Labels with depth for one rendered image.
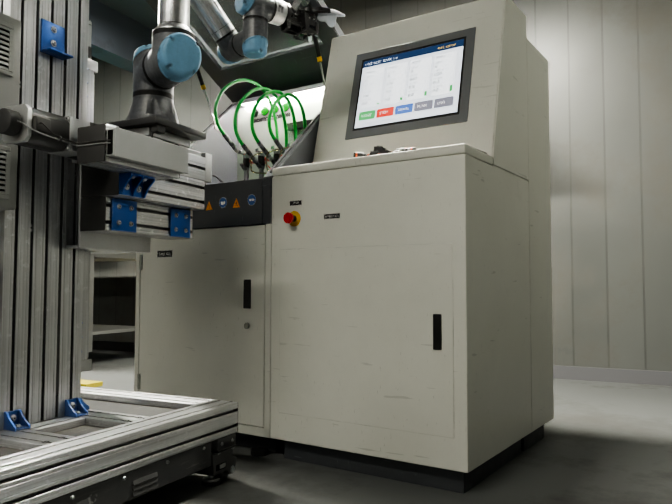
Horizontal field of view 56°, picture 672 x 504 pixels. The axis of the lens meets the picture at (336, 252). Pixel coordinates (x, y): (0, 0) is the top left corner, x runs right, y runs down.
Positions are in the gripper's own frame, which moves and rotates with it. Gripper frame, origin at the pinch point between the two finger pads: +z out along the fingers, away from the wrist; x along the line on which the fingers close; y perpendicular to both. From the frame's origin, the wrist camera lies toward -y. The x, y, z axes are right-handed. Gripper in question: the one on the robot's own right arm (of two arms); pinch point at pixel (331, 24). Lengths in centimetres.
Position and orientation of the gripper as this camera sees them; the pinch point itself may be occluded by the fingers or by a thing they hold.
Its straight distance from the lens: 225.0
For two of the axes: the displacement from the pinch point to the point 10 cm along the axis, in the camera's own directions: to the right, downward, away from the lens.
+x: 6.2, -1.7, -7.7
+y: 0.8, 9.8, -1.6
